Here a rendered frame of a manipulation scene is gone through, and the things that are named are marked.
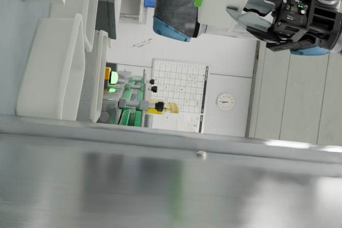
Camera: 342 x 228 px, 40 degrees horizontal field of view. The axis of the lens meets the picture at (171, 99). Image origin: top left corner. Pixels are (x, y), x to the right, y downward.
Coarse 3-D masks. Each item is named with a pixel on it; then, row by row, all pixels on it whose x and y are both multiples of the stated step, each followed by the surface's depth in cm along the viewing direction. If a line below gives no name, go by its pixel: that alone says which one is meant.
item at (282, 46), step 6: (306, 36) 93; (282, 42) 97; (294, 42) 95; (300, 42) 94; (306, 42) 94; (312, 42) 93; (270, 48) 101; (276, 48) 100; (282, 48) 99; (288, 48) 98
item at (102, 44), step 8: (104, 32) 112; (104, 40) 124; (96, 48) 110; (104, 48) 125; (96, 56) 110; (104, 56) 125; (96, 64) 109; (104, 64) 125; (96, 72) 109; (104, 72) 126; (96, 80) 109; (96, 88) 110; (96, 96) 110; (96, 104) 110; (96, 112) 123; (96, 120) 114
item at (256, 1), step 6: (252, 0) 92; (258, 0) 91; (264, 0) 91; (246, 6) 93; (252, 6) 93; (258, 6) 93; (264, 6) 93; (270, 6) 92; (258, 12) 94; (264, 12) 93
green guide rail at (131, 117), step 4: (124, 112) 175; (128, 112) 176; (132, 112) 180; (136, 112) 179; (140, 112) 180; (124, 116) 166; (128, 116) 167; (132, 116) 170; (136, 116) 169; (140, 116) 170; (124, 120) 156; (128, 120) 160; (132, 120) 161; (136, 120) 159; (120, 124) 147; (124, 124) 148; (128, 124) 151; (132, 124) 152; (136, 124) 151
